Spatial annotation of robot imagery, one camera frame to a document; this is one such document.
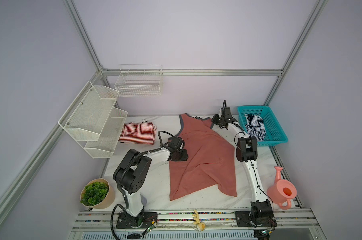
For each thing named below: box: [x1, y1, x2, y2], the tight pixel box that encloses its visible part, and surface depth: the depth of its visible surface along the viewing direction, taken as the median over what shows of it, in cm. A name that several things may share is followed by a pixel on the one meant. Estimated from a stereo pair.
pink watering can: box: [266, 166, 297, 210], surface depth 75 cm
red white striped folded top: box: [118, 121, 157, 145], surface depth 104 cm
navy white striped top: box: [244, 114, 266, 142], surface depth 113 cm
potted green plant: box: [80, 178, 116, 209], surface depth 72 cm
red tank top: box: [169, 113, 237, 201], surface depth 92 cm
